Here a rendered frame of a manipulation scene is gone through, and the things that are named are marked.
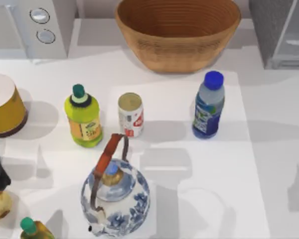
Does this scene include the red and white can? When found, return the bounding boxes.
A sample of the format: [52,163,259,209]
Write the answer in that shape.
[118,92,145,138]

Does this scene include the blue water bottle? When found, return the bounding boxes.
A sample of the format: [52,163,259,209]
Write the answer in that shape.
[192,71,226,140]

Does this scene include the green bottle with label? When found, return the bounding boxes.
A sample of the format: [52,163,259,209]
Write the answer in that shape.
[64,84,104,148]

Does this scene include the brown woven basket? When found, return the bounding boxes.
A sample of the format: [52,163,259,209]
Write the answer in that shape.
[114,0,242,73]

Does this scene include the blue and white teapot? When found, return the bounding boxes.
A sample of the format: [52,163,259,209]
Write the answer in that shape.
[80,133,150,239]

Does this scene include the round microwave knob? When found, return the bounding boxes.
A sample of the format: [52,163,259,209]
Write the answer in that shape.
[29,7,51,24]
[36,28,56,44]

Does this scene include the pale microwave oven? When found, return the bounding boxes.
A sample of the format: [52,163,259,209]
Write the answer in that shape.
[0,0,80,60]

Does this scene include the olive bottle with green cap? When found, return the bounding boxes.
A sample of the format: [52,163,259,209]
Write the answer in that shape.
[19,217,55,239]

